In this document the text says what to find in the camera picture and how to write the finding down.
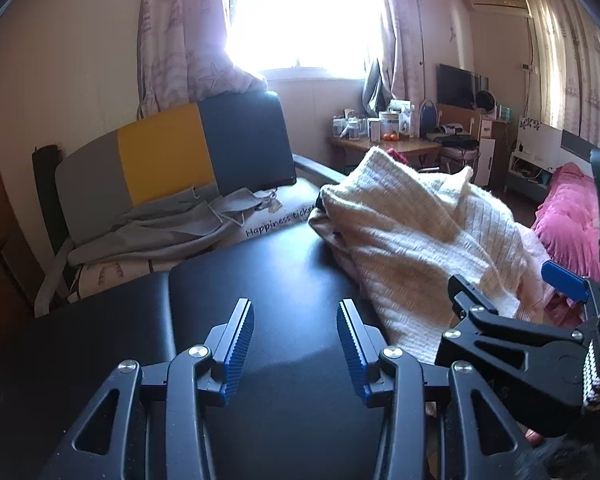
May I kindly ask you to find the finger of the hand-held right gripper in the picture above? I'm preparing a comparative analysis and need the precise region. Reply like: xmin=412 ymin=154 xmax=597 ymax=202
xmin=435 ymin=275 xmax=588 ymax=408
xmin=541 ymin=259 xmax=600 ymax=330

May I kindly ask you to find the grey garment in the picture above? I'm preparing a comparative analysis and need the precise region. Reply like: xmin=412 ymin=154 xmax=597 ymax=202
xmin=70 ymin=186 xmax=282 ymax=267

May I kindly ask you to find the tricolour backrest armchair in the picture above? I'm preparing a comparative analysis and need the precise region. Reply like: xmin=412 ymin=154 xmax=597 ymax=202
xmin=34 ymin=91 xmax=352 ymax=318

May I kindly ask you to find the bright window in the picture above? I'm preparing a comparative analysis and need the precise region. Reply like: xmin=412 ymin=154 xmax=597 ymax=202
xmin=224 ymin=0 xmax=397 ymax=82

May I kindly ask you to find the pink ruffled bedspread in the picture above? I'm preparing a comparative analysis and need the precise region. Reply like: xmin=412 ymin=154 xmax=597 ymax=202
xmin=530 ymin=162 xmax=600 ymax=328

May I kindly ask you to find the white flower print board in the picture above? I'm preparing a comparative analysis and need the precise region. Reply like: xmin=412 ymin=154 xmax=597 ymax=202
xmin=517 ymin=115 xmax=564 ymax=152

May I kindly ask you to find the striped beige curtain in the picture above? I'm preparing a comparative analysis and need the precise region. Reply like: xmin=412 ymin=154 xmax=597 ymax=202
xmin=524 ymin=0 xmax=600 ymax=152

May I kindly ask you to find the white air conditioner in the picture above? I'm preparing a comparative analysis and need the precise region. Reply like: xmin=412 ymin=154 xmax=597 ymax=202
xmin=467 ymin=0 xmax=529 ymax=12

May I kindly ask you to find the black monitor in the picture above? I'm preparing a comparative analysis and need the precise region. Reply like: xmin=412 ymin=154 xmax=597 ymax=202
xmin=437 ymin=63 xmax=489 ymax=111

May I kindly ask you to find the wooden desk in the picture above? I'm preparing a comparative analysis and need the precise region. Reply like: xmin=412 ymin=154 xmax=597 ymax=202
xmin=329 ymin=135 xmax=444 ymax=172

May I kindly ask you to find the white cabinet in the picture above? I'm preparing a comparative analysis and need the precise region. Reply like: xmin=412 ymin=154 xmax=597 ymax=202
xmin=477 ymin=137 xmax=497 ymax=187

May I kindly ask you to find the wooden chair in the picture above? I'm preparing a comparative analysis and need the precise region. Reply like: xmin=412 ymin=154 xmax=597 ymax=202
xmin=436 ymin=109 xmax=482 ymax=173

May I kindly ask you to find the pink patterned curtain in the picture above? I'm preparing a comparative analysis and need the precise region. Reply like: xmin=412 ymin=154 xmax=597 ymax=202
xmin=137 ymin=0 xmax=269 ymax=122
xmin=374 ymin=0 xmax=432 ymax=107

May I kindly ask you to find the black rolled mat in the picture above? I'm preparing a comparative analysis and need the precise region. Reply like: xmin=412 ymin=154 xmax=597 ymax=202
xmin=32 ymin=144 xmax=75 ymax=281

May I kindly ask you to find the low white shelf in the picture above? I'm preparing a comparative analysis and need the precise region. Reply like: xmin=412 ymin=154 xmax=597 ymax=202
xmin=508 ymin=150 xmax=555 ymax=193

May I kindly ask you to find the blue bag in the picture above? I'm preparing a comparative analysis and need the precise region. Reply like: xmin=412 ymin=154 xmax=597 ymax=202
xmin=418 ymin=99 xmax=440 ymax=137

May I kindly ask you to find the metal pole stand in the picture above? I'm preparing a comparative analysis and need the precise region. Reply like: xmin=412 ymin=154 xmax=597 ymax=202
xmin=416 ymin=0 xmax=449 ymax=111

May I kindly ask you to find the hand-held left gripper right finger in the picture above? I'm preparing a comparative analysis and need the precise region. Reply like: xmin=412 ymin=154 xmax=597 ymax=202
xmin=336 ymin=299 xmax=551 ymax=480

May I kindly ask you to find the cream knitted sweater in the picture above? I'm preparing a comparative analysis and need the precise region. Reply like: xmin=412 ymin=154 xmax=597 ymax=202
xmin=307 ymin=146 xmax=551 ymax=367

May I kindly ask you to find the beige garment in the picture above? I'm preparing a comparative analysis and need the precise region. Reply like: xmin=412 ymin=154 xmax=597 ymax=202
xmin=307 ymin=207 xmax=376 ymax=286

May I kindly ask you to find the cluster of jars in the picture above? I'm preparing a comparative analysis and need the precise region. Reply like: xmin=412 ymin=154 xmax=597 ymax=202
xmin=332 ymin=101 xmax=417 ymax=142

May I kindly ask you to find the printed white cushion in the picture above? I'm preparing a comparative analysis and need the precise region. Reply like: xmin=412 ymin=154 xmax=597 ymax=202
xmin=67 ymin=187 xmax=331 ymax=306

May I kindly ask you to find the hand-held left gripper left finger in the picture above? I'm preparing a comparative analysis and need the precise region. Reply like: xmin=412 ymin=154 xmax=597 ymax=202
xmin=40 ymin=298 xmax=255 ymax=480

